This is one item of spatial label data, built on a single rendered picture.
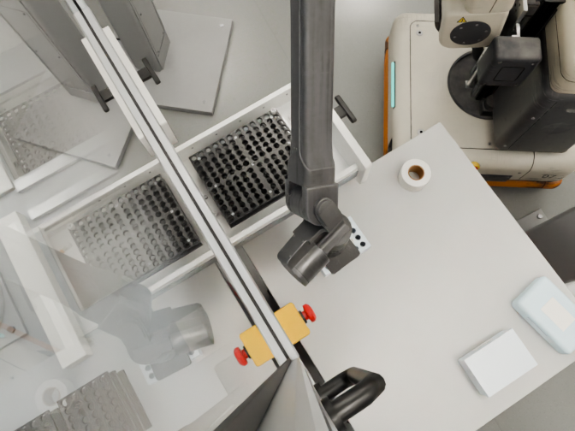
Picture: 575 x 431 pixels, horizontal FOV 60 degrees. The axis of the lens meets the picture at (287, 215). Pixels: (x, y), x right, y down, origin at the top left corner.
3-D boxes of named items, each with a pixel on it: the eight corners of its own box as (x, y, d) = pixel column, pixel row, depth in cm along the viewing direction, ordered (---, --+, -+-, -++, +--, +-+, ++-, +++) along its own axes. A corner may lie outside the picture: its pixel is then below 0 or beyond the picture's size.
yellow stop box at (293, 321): (294, 303, 107) (294, 299, 100) (312, 332, 105) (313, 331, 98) (274, 315, 106) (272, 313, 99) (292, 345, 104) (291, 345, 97)
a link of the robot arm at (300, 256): (329, 194, 75) (299, 181, 82) (276, 249, 73) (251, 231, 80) (365, 244, 82) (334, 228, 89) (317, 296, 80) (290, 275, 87)
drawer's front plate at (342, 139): (299, 85, 122) (299, 60, 111) (365, 181, 115) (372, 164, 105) (293, 89, 122) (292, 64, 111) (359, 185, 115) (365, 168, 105)
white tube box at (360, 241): (348, 219, 119) (350, 215, 115) (369, 249, 117) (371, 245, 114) (305, 247, 118) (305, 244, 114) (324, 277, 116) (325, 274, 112)
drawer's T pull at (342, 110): (338, 96, 112) (338, 93, 111) (357, 121, 111) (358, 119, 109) (324, 103, 112) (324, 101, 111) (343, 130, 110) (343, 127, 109)
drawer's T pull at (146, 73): (146, 59, 116) (145, 56, 114) (162, 83, 114) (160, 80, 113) (133, 66, 115) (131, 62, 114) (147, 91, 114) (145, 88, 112)
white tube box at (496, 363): (502, 328, 112) (512, 327, 107) (527, 363, 110) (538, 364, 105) (456, 359, 110) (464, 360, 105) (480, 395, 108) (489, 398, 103)
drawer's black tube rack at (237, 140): (276, 120, 118) (275, 107, 112) (317, 180, 114) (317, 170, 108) (193, 168, 115) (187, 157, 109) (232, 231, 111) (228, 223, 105)
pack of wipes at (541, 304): (507, 304, 113) (516, 303, 109) (536, 276, 115) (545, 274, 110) (560, 356, 110) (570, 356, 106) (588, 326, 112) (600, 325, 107)
